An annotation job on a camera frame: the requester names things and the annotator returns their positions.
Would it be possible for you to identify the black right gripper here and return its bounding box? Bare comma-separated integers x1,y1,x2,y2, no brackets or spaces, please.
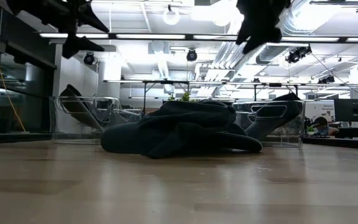
236,0,291,55

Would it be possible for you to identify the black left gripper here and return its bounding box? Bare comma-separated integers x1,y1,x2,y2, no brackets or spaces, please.
6,0,110,60

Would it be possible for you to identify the navy blue cap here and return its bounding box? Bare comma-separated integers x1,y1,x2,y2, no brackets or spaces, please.
138,100,239,134

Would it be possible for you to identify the blue denim cap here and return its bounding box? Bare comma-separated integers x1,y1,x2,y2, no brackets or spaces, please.
154,123,263,158

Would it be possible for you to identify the grey washed cap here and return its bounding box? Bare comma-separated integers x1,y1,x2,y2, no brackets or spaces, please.
100,123,180,159

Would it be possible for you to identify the white round ceiling lamp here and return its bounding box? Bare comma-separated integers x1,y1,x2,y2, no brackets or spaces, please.
162,7,180,26

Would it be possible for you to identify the green plant in white pot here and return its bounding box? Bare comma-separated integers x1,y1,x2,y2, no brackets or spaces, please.
168,91,195,103

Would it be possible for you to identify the clear plastic bin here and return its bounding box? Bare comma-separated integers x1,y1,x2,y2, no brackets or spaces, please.
233,100,306,149
48,95,142,144

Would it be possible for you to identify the person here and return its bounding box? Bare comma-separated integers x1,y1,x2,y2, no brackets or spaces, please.
309,116,338,136

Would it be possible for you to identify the black monitor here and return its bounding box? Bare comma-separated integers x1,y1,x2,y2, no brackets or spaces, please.
333,98,358,123

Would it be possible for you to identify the black metal table frame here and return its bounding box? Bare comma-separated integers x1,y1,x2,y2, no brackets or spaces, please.
103,79,192,116

